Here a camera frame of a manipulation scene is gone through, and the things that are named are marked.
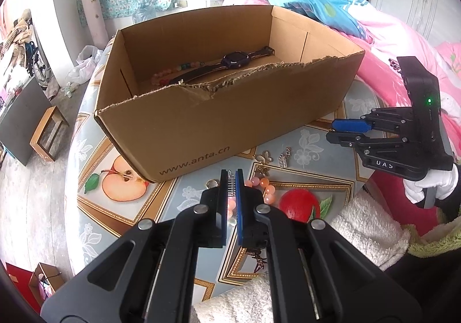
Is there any person's right forearm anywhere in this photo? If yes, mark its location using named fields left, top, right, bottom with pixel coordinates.
left=432, top=179, right=461, bottom=232

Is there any dark grey cabinet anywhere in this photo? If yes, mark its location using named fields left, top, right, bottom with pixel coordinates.
left=0, top=76, right=53, bottom=167

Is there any person's right hand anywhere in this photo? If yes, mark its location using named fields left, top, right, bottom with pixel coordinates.
left=403, top=164, right=460, bottom=205

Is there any wooden stool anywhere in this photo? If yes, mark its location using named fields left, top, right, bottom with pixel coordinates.
left=29, top=106, right=69, bottom=162

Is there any small brown carton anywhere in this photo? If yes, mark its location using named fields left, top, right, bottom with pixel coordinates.
left=29, top=262, right=65, bottom=304

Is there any clear empty water jug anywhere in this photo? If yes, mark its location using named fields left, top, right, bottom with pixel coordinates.
left=131, top=4, right=157, bottom=22

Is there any white plastic bag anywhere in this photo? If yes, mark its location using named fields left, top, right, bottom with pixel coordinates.
left=67, top=45, right=105, bottom=84

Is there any orange bead bracelet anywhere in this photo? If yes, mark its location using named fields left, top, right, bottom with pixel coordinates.
left=244, top=176, right=278, bottom=206

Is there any red bag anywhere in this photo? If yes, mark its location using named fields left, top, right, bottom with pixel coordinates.
left=5, top=262, right=42, bottom=313

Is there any white fleece blanket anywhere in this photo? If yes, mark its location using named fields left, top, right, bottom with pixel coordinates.
left=194, top=193, right=411, bottom=323

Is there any brown cardboard box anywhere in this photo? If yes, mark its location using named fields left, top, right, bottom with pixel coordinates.
left=94, top=4, right=366, bottom=184

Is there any green fleece cloth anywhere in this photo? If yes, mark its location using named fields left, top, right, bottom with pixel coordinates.
left=407, top=222, right=461, bottom=259

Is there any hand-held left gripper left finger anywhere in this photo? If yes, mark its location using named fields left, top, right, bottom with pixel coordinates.
left=39, top=169, right=228, bottom=323

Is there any dark purple smart watch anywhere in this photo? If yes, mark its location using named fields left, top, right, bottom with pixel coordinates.
left=169, top=46, right=275, bottom=86

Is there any pink floral quilt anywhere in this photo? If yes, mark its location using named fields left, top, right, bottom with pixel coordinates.
left=221, top=0, right=461, bottom=215

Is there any pile of clothes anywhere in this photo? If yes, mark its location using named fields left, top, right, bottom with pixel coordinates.
left=0, top=9, right=35, bottom=67

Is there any wheelchair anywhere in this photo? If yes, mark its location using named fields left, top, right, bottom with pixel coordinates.
left=23, top=40, right=51, bottom=89

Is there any multicoloured bead bracelet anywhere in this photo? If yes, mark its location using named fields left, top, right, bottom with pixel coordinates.
left=151, top=61, right=206, bottom=85

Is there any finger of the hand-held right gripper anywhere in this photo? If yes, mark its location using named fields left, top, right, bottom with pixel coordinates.
left=326, top=132, right=422, bottom=157
left=331, top=108, right=415, bottom=136

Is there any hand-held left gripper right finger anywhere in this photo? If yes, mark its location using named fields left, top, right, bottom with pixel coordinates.
left=235, top=169, right=422, bottom=323

